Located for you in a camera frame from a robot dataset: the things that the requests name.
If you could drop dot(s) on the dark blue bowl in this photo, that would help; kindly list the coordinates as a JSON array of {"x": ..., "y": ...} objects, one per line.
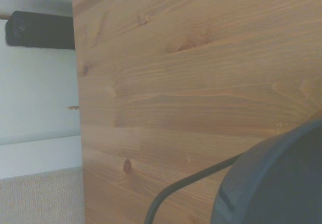
[{"x": 276, "y": 183}]

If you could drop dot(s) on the black box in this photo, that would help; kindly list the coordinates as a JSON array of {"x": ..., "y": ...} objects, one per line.
[{"x": 40, "y": 30}]

